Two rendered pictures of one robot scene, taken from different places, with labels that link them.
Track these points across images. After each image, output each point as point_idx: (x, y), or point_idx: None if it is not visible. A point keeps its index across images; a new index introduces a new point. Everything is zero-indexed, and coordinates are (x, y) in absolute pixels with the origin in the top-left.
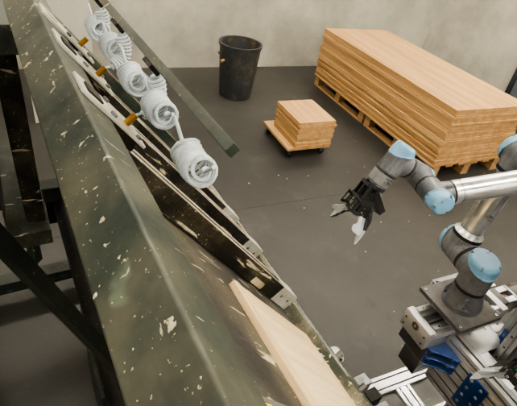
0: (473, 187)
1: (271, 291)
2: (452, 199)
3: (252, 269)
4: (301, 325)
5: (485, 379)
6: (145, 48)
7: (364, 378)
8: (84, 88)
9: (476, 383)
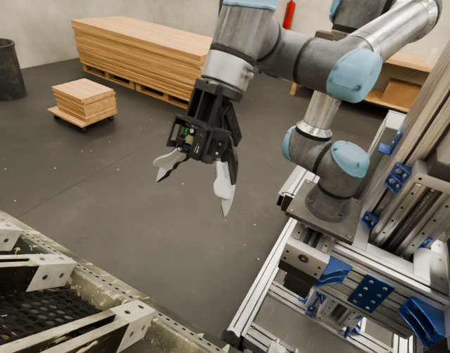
0: (386, 36)
1: (110, 348)
2: (382, 61)
3: None
4: (180, 349)
5: (389, 275)
6: None
7: (276, 348)
8: None
9: (378, 282)
